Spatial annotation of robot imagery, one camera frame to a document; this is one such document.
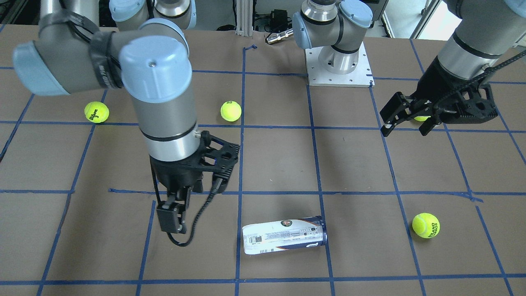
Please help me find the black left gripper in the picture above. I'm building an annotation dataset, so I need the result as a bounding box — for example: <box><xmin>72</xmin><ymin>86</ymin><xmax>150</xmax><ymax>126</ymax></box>
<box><xmin>380</xmin><ymin>58</ymin><xmax>498</xmax><ymax>137</ymax></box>

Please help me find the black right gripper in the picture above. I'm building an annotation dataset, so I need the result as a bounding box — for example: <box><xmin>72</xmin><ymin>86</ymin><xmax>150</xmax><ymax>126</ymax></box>
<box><xmin>150</xmin><ymin>131</ymin><xmax>240</xmax><ymax>234</ymax></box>

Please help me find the tennis ball can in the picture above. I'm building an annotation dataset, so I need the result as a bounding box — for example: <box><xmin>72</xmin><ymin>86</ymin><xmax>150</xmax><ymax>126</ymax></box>
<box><xmin>242</xmin><ymin>216</ymin><xmax>328</xmax><ymax>255</ymax></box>

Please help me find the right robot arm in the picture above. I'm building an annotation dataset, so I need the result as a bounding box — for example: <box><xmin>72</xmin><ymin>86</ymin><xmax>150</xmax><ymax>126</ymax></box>
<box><xmin>13</xmin><ymin>0</ymin><xmax>240</xmax><ymax>235</ymax></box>

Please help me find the tennis ball near left gripper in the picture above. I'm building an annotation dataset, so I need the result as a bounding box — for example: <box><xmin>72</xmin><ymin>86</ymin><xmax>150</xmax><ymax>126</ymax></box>
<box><xmin>414</xmin><ymin>116</ymin><xmax>430</xmax><ymax>122</ymax></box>

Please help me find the Roland Garros tennis ball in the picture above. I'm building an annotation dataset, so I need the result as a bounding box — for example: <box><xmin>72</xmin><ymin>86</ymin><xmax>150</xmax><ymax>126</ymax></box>
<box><xmin>411</xmin><ymin>213</ymin><xmax>441</xmax><ymax>239</ymax></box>

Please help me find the middle tennis ball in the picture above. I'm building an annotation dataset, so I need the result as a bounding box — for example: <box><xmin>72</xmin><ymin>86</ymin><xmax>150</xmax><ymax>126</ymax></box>
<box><xmin>220</xmin><ymin>101</ymin><xmax>242</xmax><ymax>122</ymax></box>

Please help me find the Wilson tennis ball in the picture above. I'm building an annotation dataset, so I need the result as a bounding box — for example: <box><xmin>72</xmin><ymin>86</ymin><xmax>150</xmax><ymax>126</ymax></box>
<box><xmin>84</xmin><ymin>102</ymin><xmax>110</xmax><ymax>123</ymax></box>

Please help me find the silver metal connector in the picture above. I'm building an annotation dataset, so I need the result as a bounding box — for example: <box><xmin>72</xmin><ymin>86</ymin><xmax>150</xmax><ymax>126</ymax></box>
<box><xmin>265</xmin><ymin>28</ymin><xmax>293</xmax><ymax>45</ymax></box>

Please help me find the black power adapter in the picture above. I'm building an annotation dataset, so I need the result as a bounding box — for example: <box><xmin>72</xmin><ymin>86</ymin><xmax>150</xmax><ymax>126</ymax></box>
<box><xmin>269</xmin><ymin>9</ymin><xmax>288</xmax><ymax>31</ymax></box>

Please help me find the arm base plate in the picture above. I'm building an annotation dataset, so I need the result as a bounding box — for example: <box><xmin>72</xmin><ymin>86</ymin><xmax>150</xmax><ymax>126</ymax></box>
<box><xmin>304</xmin><ymin>43</ymin><xmax>375</xmax><ymax>88</ymax></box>

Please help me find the aluminium frame post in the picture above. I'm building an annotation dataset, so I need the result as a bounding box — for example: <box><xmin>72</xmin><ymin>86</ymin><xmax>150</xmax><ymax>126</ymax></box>
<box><xmin>234</xmin><ymin>0</ymin><xmax>254</xmax><ymax>37</ymax></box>

